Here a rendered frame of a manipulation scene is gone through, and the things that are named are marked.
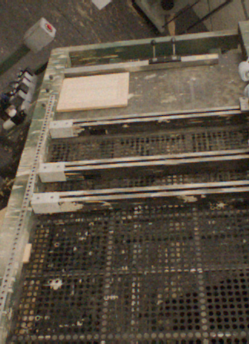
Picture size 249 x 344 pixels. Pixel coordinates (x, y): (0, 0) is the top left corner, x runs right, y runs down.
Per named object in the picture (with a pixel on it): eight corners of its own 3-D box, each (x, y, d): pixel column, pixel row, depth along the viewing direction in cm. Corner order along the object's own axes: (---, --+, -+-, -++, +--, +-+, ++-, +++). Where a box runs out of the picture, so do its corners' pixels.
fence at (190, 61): (66, 74, 290) (64, 68, 287) (217, 59, 277) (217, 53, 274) (64, 78, 286) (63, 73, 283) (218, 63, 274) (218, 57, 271)
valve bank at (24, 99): (5, 74, 292) (30, 54, 280) (22, 89, 300) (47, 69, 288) (-15, 124, 257) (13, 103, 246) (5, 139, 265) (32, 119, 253)
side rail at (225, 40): (72, 61, 311) (69, 46, 303) (237, 44, 297) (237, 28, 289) (71, 65, 307) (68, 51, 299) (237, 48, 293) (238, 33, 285)
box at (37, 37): (24, 33, 298) (43, 16, 289) (38, 45, 304) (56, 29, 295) (21, 42, 289) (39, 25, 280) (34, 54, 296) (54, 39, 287)
